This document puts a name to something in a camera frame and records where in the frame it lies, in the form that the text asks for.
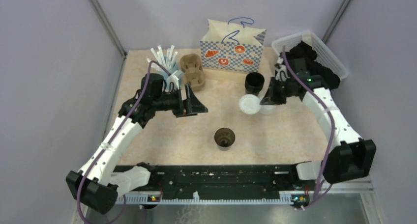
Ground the stack of white lids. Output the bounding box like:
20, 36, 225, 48
259, 105, 277, 115

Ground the black coffee cup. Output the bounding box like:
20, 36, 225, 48
214, 128, 236, 151

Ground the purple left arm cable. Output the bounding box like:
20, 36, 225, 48
75, 60, 172, 224

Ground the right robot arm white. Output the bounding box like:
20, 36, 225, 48
260, 75, 376, 191

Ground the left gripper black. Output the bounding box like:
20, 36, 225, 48
153, 83, 208, 118

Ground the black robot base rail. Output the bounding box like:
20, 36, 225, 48
126, 165, 315, 205

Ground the white plastic basket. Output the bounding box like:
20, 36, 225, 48
271, 31, 349, 90

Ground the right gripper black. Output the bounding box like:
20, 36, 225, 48
260, 77, 297, 106

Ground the blue straw holder cup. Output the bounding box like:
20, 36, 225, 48
158, 62, 184, 92

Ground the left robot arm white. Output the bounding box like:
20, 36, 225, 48
66, 73, 208, 214

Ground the stack of black cups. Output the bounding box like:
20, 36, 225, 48
244, 72, 265, 96

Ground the black cloth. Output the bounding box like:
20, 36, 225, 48
285, 41, 340, 90

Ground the checkered paper takeout bag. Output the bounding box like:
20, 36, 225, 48
200, 17, 267, 73

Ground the cardboard cup carrier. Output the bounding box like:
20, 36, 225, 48
180, 54, 206, 91

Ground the white wrapped straws bundle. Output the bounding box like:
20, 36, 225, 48
150, 45, 178, 73

